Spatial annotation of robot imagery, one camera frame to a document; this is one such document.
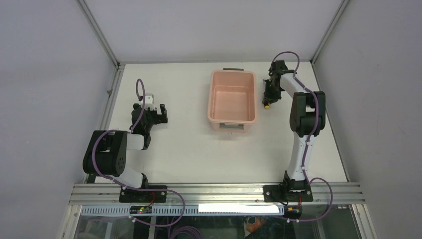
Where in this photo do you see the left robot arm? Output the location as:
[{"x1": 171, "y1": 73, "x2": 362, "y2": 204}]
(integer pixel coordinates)
[{"x1": 83, "y1": 103, "x2": 168, "y2": 202}]

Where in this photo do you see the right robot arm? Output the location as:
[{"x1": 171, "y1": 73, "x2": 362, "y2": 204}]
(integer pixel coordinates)
[{"x1": 262, "y1": 60, "x2": 325, "y2": 202}]

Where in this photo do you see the pink plastic bin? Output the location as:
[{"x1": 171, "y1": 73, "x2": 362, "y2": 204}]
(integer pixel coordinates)
[{"x1": 207, "y1": 68, "x2": 257, "y2": 133}]

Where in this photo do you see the orange object under table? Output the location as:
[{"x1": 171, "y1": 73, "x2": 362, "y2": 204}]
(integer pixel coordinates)
[{"x1": 244, "y1": 216, "x2": 266, "y2": 233}]

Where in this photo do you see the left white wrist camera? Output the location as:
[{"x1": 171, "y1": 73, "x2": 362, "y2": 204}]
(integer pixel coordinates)
[{"x1": 139, "y1": 94, "x2": 156, "y2": 111}]

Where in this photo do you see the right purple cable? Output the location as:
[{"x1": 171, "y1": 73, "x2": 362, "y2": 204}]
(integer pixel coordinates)
[{"x1": 271, "y1": 51, "x2": 333, "y2": 222}]

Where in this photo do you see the purple cable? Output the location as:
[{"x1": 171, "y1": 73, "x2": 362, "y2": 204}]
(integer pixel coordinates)
[
  {"x1": 271, "y1": 51, "x2": 333, "y2": 222},
  {"x1": 92, "y1": 79, "x2": 186, "y2": 228}
]

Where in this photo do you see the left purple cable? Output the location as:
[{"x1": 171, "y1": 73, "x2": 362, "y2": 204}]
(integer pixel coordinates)
[{"x1": 92, "y1": 79, "x2": 186, "y2": 228}]

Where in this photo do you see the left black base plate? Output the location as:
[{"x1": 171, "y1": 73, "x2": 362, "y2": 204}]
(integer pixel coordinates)
[{"x1": 118, "y1": 185, "x2": 167, "y2": 204}]

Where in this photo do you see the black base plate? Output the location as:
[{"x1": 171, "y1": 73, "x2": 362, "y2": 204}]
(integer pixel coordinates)
[
  {"x1": 263, "y1": 184, "x2": 314, "y2": 203},
  {"x1": 118, "y1": 185, "x2": 167, "y2": 204}
]

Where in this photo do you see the aluminium mounting rail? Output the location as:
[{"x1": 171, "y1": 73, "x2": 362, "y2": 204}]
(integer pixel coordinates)
[{"x1": 69, "y1": 182, "x2": 366, "y2": 205}]

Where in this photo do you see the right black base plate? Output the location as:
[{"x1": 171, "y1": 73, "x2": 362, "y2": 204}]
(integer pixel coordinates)
[{"x1": 263, "y1": 184, "x2": 314, "y2": 203}]

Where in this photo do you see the white slotted cable duct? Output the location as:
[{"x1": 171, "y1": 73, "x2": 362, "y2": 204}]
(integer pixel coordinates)
[{"x1": 81, "y1": 203, "x2": 284, "y2": 217}]

